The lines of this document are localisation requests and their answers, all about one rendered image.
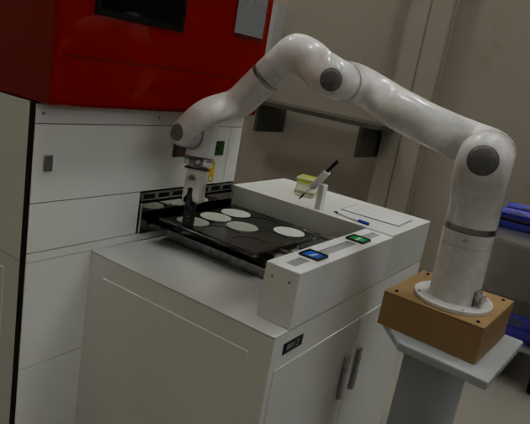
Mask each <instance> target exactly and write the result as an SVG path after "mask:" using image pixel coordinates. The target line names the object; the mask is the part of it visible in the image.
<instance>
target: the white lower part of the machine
mask: <svg viewBox="0 0 530 424"><path fill-rule="evenodd" d="M91 251H92V250H90V251H85V252H79V253H74V254H70V255H65V256H61V257H53V258H49V259H45V260H41V261H37V262H29V263H23V262H21V261H20V260H18V259H17V258H15V257H13V256H11V255H9V254H7V253H6V252H4V251H2V250H0V424H74V423H75V415H76V406H77V389H78V380H79V372H80V363H81V354H82V338H83V329H84V320H85V311H86V303H87V287H88V277H89V268H90V260H91Z"/></svg>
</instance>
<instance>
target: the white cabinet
mask: <svg viewBox="0 0 530 424"><path fill-rule="evenodd" d="M420 263H421V261H420V260H419V261H417V262H415V263H413V264H411V265H410V266H408V267H406V268H404V269H402V270H400V271H399V272H397V273H395V274H393V275H391V276H389V277H388V278H385V279H383V282H381V283H379V284H376V285H374V286H373V287H372V288H370V289H367V290H365V291H363V292H362V293H361V294H358V295H356V296H354V297H352V298H351V299H349V300H347V301H345V302H343V303H341V304H340V305H338V306H336V307H334V308H332V309H331V310H328V311H327V312H325V313H323V314H321V315H319V316H317V317H316V318H314V319H312V320H311V321H308V322H306V323H305V324H303V325H301V326H299V327H297V328H295V329H293V330H292V331H290V332H288V333H286V334H284V335H282V336H281V337H279V338H277V339H275V340H274V339H272V338H271V337H268V336H266V335H264V334H262V333H261V332H258V331H255V330H253V329H252V328H250V327H248V326H245V325H243V324H241V323H239V322H237V321H234V320H232V319H231V318H229V317H227V316H225V315H222V314H220V313H218V312H216V311H214V310H212V309H210V308H208V307H206V306H204V305H201V304H199V303H197V302H195V301H193V300H191V299H189V298H187V297H185V296H183V295H180V294H178V293H176V292H174V291H172V290H170V289H168V288H166V287H164V286H161V285H160V284H157V283H155V282H153V281H151V280H150V279H148V278H145V277H142V276H140V275H139V274H137V273H134V272H132V271H130V270H129V269H127V268H124V267H121V266H120V265H118V264H116V263H114V262H111V261H109V260H108V259H106V258H104V257H100V256H99V255H97V254H95V253H93V252H91V260H90V268H89V277H88V287H87V303H86V311H85V320H84V329H83V338H82V354H81V363H80V372H79V380H78V389H77V406H76V415H75V423H74V424H380V421H381V417H382V414H383V410H384V404H385V401H386V397H387V394H388V390H389V386H390V381H391V377H392V373H393V370H394V366H395V360H396V357H397V353H398V350H397V349H396V347H395V345H394V343H393V342H392V341H391V339H390V337H389V335H388V334H387V332H386V330H385V329H384V327H383V326H382V324H379V323H378V322H377V321H378V318H379V312H380V307H381V304H382V300H383V297H384V291H385V290H386V289H389V288H391V287H393V286H394V285H396V284H398V283H400V282H402V281H404V280H406V279H408V278H410V277H412V276H414V275H416V274H417V273H418V269H419V267H420Z"/></svg>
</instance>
